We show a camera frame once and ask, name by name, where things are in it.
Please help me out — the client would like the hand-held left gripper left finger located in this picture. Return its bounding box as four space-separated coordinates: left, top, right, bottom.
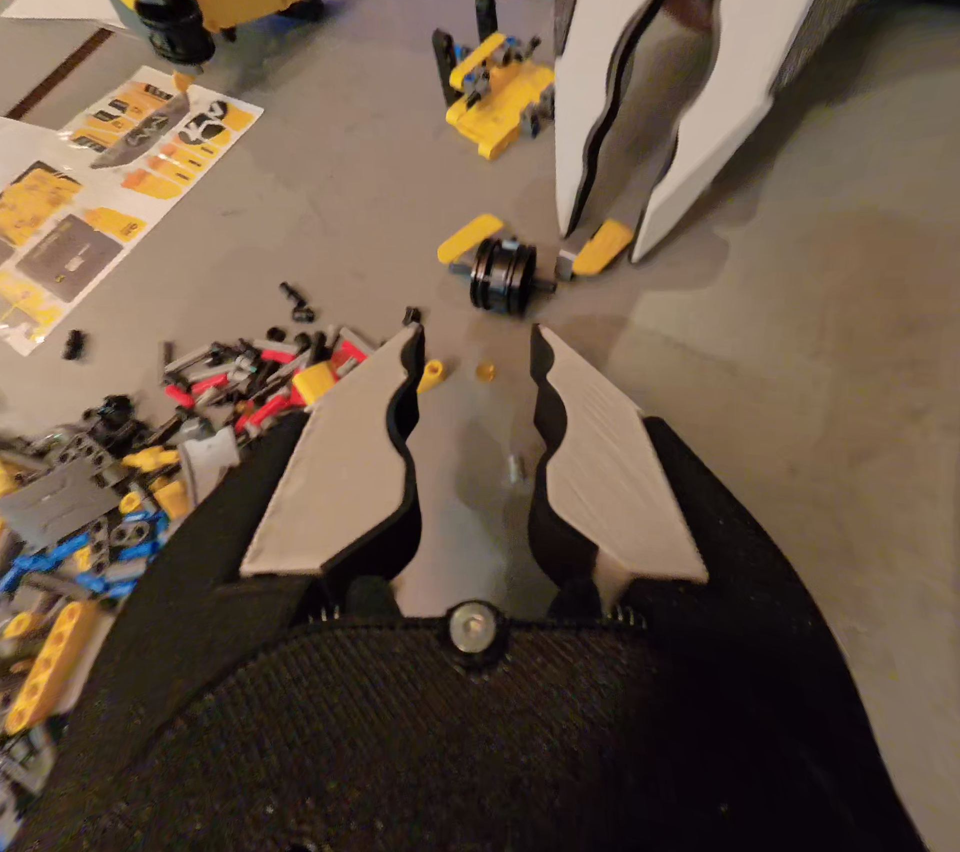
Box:
238 323 427 600

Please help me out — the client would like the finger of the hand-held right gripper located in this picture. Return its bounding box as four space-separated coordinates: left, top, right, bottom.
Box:
628 0 858 266
552 0 672 240

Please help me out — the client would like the pile of toy building pieces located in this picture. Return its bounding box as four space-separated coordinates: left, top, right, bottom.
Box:
0 282 451 816

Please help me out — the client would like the small yellow toy assembly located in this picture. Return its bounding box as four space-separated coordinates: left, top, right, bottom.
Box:
431 0 560 162

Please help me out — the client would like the printed instruction sheet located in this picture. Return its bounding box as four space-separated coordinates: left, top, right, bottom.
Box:
0 65 265 357

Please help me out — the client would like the black wheel hub with axle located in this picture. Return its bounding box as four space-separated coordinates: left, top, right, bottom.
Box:
468 236 560 319

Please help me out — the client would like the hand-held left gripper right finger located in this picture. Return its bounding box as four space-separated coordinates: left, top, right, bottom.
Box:
527 323 711 616

